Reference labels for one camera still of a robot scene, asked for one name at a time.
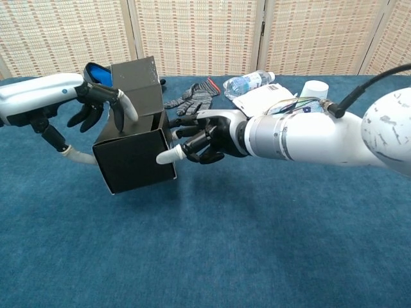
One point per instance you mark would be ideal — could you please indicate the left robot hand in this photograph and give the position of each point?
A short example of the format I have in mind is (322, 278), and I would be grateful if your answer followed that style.
(38, 93)

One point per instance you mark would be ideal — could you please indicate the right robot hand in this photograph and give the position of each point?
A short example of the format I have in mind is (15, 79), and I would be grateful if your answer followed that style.
(221, 128)

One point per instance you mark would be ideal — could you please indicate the black paper box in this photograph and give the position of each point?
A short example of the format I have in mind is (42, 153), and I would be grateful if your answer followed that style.
(135, 163)

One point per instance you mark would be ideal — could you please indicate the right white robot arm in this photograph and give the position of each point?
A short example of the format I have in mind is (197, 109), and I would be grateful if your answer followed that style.
(321, 138)

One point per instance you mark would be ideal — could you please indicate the grey knit work glove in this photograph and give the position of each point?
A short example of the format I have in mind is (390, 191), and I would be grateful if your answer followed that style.
(196, 99)

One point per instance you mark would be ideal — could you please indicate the white tissue packet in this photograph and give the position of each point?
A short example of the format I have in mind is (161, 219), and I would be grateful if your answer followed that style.
(260, 96)

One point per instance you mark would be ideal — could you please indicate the clear plastic water bottle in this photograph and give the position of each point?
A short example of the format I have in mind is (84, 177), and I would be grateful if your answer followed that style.
(247, 83)

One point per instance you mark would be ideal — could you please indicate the beige woven screen panel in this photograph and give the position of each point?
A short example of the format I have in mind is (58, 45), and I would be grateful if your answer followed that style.
(196, 29)
(321, 32)
(64, 38)
(398, 32)

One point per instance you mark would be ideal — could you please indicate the grey blue beanie hat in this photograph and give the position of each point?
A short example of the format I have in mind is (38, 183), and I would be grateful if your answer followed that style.
(98, 73)

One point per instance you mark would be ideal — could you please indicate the white floral paper cup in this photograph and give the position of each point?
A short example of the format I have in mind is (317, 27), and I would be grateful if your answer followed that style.
(316, 88)

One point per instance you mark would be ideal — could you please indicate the black screen hinge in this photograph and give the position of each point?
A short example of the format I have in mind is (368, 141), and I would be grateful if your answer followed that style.
(263, 27)

